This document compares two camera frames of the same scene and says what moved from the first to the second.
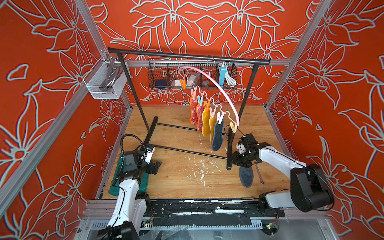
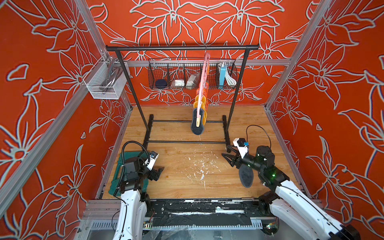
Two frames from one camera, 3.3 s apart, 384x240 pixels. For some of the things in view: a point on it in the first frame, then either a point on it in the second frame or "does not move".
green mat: (143, 186) does not move
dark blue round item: (161, 84) does not move
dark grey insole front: (246, 176) does not move
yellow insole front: (212, 120) to (200, 103)
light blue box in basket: (222, 75) does not move
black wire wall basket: (176, 75) does not move
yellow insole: (205, 118) to (203, 99)
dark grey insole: (218, 136) to (195, 130)
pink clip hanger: (210, 98) to (198, 121)
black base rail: (210, 212) does not move
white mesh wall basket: (106, 80) does not move
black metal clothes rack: (230, 134) to (234, 47)
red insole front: (199, 110) to (205, 89)
